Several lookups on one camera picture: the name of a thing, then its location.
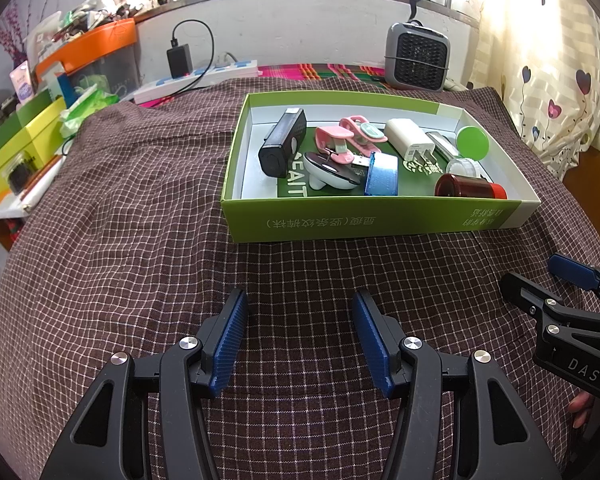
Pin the pile of packets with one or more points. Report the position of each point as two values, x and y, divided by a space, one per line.
75 15

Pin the brown checked blanket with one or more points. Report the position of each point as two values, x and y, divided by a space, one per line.
130 260

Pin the silver lighter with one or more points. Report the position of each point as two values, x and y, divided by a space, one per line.
442 142

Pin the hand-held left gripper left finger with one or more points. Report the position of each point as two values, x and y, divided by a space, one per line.
230 345

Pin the white power strip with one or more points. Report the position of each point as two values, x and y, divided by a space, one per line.
230 71

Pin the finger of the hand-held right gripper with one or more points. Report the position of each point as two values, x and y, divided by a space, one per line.
572 269
520 289

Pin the blue usb device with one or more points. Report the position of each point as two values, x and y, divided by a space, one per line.
382 175

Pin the black round disc holder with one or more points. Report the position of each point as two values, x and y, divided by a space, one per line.
335 172

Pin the green plastic bag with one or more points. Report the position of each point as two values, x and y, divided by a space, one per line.
85 110

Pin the person's right hand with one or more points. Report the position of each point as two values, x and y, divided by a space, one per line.
582 405

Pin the dark green cardboard box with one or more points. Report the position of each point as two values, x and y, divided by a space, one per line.
10 135

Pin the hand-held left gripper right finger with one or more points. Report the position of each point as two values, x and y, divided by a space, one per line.
370 345

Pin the white and pink packet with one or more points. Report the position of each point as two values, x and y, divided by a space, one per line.
22 85

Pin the small grey heater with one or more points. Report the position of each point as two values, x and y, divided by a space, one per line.
420 57

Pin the black rectangular device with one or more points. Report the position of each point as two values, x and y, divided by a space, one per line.
280 145

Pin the plastic bin with orange lid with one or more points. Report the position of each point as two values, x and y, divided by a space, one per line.
90 40

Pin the brown bottle with red cap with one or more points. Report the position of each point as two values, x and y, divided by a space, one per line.
467 187

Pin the small jar with green lid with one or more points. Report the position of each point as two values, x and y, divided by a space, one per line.
472 142

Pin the yellow-green cardboard box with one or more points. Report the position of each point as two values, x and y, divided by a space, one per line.
45 130

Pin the white charger plug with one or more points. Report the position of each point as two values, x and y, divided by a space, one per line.
405 135

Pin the pink clip with pale pad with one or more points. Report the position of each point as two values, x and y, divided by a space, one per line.
365 129

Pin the purple artificial flowers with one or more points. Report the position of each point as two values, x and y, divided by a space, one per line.
12 35

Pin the pink striped cloth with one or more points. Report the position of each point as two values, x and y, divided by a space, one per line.
330 71

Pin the green cardboard box lid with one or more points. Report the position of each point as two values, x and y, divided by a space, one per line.
330 220

